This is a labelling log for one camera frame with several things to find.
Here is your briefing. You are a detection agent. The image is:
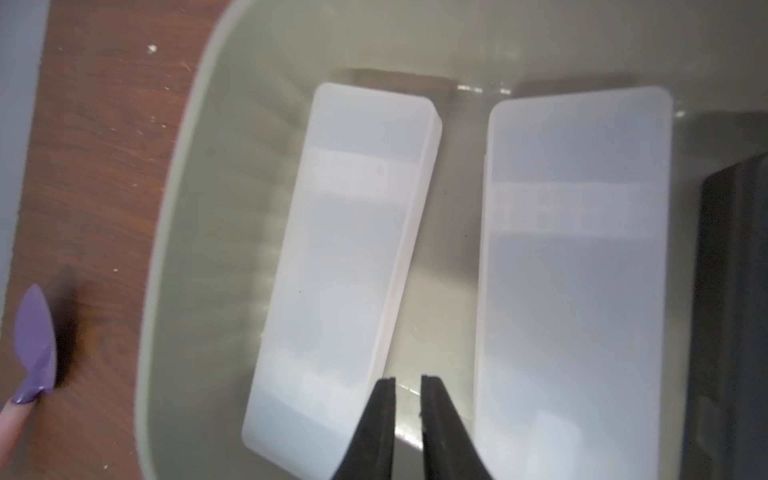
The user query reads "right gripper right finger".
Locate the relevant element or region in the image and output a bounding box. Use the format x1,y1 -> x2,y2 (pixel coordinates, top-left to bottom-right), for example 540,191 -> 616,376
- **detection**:
420,375 -> 491,479

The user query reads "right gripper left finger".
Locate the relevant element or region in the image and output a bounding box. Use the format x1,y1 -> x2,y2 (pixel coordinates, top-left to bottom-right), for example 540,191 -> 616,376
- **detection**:
332,378 -> 396,480

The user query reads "translucent pencil case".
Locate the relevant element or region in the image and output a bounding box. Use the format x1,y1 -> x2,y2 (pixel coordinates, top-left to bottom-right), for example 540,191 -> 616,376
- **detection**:
242,83 -> 442,479
473,87 -> 673,479

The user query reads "black pencil case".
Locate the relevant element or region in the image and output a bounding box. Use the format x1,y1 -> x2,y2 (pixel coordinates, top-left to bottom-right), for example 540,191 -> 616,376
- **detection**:
679,155 -> 767,479

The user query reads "grey-green plastic storage box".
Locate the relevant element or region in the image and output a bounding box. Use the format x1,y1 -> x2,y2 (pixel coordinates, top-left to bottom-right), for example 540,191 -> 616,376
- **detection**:
136,1 -> 767,479

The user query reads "purple pink spatula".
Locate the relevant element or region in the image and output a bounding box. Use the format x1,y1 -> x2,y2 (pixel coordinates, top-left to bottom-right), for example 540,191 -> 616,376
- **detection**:
1,284 -> 58,469

